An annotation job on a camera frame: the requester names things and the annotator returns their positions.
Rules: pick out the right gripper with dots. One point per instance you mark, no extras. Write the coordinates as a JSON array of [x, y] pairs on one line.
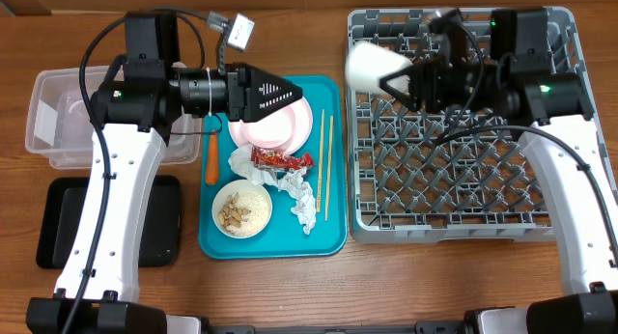
[[425, 78]]

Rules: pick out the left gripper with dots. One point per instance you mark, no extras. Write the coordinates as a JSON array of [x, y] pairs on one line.
[[243, 80]]

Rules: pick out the large pink plate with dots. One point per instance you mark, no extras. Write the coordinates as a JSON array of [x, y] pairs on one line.
[[303, 128]]

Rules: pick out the white cup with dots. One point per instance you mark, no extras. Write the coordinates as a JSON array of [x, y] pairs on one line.
[[367, 63]]

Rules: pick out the pink bowl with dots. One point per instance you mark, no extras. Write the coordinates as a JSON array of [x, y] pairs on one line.
[[272, 131]]

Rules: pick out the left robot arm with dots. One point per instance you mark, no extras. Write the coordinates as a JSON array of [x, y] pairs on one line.
[[132, 112]]

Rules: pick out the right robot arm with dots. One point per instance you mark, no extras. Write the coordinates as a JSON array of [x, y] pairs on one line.
[[552, 118]]

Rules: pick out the grey dishwasher rack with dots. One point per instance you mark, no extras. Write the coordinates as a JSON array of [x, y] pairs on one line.
[[419, 177]]

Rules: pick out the left wooden chopstick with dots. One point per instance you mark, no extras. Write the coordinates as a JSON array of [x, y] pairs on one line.
[[320, 168]]

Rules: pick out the red snack wrapper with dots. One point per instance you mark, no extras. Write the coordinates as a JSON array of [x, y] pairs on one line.
[[274, 160]]

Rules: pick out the teal plastic tray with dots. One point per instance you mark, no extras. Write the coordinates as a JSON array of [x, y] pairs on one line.
[[283, 236]]

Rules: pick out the crumpled white tissue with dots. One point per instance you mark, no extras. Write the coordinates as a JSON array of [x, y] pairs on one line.
[[291, 181]]

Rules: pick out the orange carrot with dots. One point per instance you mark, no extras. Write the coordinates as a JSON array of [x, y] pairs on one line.
[[212, 171]]

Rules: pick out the small bowl with food scraps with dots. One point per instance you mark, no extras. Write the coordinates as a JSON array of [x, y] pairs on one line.
[[241, 209]]

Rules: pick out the clear plastic bin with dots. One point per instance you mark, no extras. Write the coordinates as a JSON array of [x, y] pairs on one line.
[[58, 126]]

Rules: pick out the black plastic tray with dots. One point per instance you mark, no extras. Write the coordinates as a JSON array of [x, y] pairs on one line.
[[64, 203]]

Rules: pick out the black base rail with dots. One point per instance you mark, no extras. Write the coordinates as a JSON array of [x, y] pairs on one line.
[[328, 329]]

